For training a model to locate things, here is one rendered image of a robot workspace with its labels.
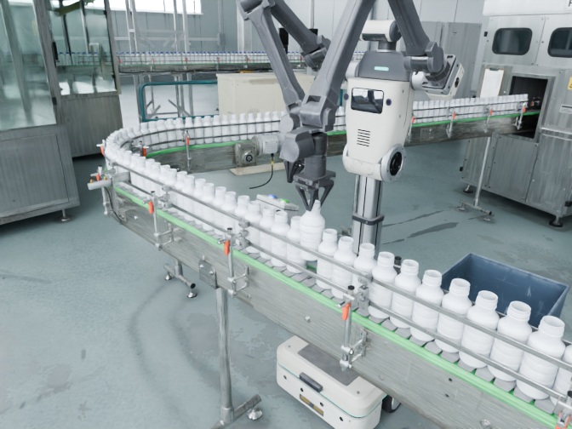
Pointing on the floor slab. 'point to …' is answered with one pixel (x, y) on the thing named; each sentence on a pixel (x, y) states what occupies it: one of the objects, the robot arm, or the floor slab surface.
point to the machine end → (554, 148)
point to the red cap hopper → (153, 48)
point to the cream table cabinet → (254, 101)
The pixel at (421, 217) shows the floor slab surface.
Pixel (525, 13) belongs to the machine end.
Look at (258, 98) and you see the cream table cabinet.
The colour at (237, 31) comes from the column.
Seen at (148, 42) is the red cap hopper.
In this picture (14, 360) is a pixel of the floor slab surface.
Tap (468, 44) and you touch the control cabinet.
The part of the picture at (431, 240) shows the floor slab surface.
